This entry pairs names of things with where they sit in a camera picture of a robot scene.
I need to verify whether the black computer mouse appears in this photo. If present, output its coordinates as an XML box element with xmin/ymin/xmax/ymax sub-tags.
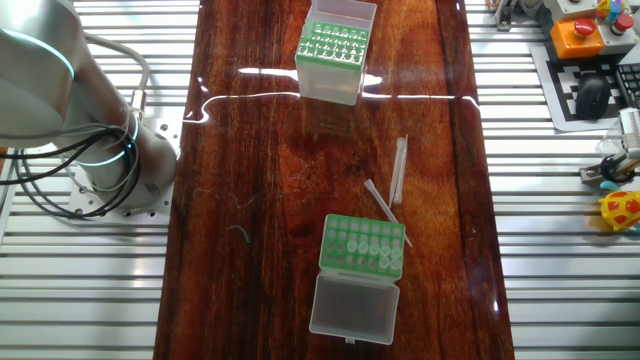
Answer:
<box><xmin>574</xmin><ymin>72</ymin><xmax>612</xmax><ymax>121</ymax></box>

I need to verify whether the black looped cable tie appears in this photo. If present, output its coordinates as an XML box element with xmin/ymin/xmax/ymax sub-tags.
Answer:
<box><xmin>598</xmin><ymin>153</ymin><xmax>627</xmax><ymax>184</ymax></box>

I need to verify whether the glossy brown wooden board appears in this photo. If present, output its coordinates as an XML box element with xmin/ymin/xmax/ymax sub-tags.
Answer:
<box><xmin>152</xmin><ymin>0</ymin><xmax>516</xmax><ymax>360</ymax></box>

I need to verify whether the small colourful plastic toy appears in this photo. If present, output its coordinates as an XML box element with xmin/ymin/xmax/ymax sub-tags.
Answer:
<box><xmin>594</xmin><ymin>0</ymin><xmax>627</xmax><ymax>26</ymax></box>

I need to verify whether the green clear pipette tip box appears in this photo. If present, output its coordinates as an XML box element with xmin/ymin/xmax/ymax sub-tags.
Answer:
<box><xmin>308</xmin><ymin>213</ymin><xmax>407</xmax><ymax>346</ymax></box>
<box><xmin>294</xmin><ymin>0</ymin><xmax>378</xmax><ymax>107</ymax></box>

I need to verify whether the grey cable with metal connector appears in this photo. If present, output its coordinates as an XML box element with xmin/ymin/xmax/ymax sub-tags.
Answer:
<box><xmin>79</xmin><ymin>32</ymin><xmax>152</xmax><ymax>124</ymax></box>

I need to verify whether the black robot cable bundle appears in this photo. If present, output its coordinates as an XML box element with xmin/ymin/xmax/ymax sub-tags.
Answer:
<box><xmin>0</xmin><ymin>122</ymin><xmax>144</xmax><ymax>220</ymax></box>

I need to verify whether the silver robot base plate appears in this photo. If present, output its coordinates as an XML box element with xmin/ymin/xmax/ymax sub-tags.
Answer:
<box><xmin>66</xmin><ymin>115</ymin><xmax>185</xmax><ymax>226</ymax></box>

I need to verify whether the small silver metal bracket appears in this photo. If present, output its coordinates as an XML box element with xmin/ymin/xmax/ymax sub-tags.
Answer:
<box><xmin>578</xmin><ymin>160</ymin><xmax>640</xmax><ymax>190</ymax></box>

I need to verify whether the grey control button box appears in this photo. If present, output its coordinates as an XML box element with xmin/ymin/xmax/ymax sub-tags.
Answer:
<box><xmin>542</xmin><ymin>0</ymin><xmax>600</xmax><ymax>24</ymax></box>

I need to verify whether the grey emergency stop box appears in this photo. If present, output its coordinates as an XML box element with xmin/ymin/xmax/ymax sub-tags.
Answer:
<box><xmin>597</xmin><ymin>12</ymin><xmax>640</xmax><ymax>56</ymax></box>

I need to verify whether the black keyboard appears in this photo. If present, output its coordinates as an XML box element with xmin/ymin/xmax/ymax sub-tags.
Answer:
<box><xmin>614</xmin><ymin>62</ymin><xmax>640</xmax><ymax>109</ymax></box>

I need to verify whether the orange emergency stop box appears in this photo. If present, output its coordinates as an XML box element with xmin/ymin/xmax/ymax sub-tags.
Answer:
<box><xmin>549</xmin><ymin>17</ymin><xmax>605</xmax><ymax>60</ymax></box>

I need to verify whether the yellow orange turtle toy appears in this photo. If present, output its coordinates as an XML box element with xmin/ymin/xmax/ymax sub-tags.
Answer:
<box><xmin>597</xmin><ymin>179</ymin><xmax>640</xmax><ymax>233</ymax></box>

